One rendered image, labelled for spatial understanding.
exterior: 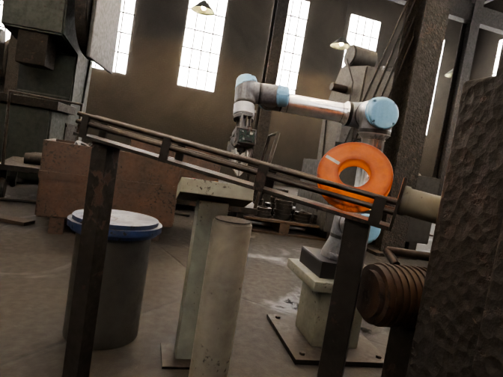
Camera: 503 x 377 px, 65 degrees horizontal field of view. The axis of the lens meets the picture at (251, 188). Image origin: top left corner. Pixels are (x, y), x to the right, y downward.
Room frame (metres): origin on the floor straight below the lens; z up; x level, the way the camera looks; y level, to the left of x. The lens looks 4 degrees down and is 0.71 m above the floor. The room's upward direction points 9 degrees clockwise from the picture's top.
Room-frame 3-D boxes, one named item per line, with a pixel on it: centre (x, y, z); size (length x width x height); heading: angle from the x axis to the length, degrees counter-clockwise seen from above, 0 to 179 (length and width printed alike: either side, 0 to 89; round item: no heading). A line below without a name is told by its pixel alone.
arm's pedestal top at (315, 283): (1.63, -0.40, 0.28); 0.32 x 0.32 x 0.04; 14
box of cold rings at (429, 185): (4.51, -1.26, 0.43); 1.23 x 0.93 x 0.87; 103
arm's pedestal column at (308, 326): (1.63, -0.40, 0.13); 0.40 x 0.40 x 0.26; 14
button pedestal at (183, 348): (1.32, 0.12, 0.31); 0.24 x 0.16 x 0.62; 105
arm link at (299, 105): (1.60, -0.22, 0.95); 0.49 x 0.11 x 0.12; 96
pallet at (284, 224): (4.35, -0.32, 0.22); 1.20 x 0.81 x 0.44; 100
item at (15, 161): (3.99, 2.12, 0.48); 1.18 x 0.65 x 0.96; 25
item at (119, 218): (1.39, 0.45, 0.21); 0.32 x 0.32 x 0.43
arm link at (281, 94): (1.47, -0.02, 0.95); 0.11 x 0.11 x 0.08; 6
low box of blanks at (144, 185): (3.08, 1.09, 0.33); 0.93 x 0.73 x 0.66; 112
